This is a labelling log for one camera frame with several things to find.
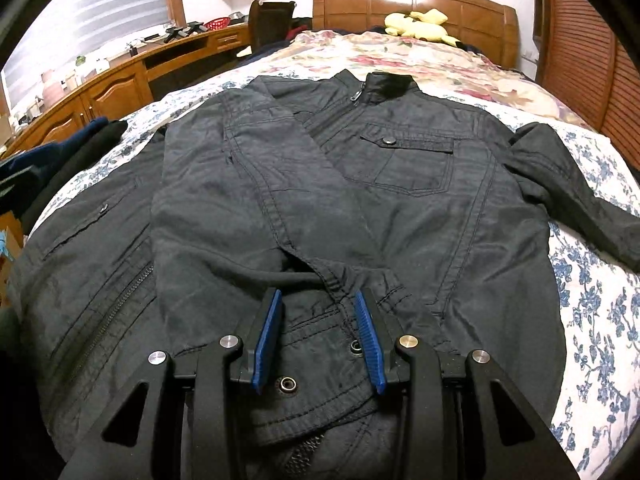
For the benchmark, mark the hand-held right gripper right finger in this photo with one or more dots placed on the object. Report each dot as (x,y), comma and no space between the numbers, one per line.
(371,340)

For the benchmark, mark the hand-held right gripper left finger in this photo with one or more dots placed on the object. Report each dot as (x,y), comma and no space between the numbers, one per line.
(265,340)

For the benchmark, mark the black jacket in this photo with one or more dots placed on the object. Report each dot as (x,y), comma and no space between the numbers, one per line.
(400,210)

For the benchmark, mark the blue floral bedsheet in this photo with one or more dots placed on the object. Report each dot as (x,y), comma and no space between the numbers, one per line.
(590,310)

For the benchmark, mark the black folded cloth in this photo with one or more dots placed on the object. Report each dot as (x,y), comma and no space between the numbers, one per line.
(85,155)

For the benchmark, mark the red floral quilt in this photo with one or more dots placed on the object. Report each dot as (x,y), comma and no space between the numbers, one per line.
(400,55)

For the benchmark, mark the blue folded cloth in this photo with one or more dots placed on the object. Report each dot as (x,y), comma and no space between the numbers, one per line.
(45,152)

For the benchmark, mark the wooden desk cabinet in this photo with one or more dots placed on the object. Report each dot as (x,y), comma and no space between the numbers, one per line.
(115,90)

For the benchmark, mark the yellow plush toy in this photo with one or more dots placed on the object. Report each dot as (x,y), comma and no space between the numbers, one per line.
(415,27)

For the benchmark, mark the red basket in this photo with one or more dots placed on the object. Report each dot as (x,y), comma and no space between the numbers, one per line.
(218,23)

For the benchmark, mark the dark chair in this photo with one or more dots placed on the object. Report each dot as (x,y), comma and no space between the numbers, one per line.
(270,20)

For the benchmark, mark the pink desk ornament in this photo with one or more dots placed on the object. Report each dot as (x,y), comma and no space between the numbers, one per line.
(52,91)

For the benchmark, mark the wooden headboard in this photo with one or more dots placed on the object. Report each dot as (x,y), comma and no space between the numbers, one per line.
(450,10)

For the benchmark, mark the window blind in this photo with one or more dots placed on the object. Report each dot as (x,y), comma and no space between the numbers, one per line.
(100,10)

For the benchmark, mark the wooden louvered wardrobe door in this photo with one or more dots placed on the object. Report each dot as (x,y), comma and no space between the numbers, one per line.
(580,35)

